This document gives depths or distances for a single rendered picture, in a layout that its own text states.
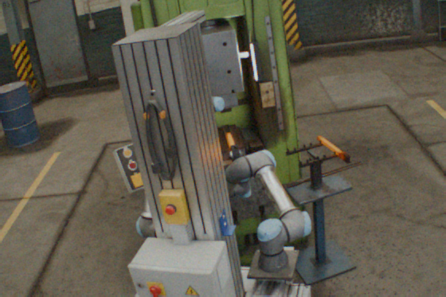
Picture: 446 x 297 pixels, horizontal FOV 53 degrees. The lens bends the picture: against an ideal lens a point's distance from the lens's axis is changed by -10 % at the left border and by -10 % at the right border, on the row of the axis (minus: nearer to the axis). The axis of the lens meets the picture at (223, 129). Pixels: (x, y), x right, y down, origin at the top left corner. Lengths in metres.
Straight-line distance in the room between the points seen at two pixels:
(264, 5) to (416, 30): 6.81
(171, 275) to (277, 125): 1.82
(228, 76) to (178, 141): 1.39
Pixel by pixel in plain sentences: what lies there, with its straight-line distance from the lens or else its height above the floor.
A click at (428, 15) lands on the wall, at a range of 9.81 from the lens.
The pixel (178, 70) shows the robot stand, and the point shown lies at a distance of 1.64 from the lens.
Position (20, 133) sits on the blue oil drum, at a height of 0.21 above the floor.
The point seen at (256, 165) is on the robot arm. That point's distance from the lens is 2.50.
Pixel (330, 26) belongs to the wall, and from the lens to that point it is 9.24.
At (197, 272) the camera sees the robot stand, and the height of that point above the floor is 1.23.
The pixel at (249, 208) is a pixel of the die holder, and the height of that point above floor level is 0.55.
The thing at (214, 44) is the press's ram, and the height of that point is 1.70.
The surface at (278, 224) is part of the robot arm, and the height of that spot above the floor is 1.05.
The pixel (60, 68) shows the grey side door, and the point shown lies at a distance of 9.77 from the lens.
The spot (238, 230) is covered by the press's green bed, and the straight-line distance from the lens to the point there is 3.47.
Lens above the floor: 2.31
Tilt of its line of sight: 22 degrees down
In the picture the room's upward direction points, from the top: 9 degrees counter-clockwise
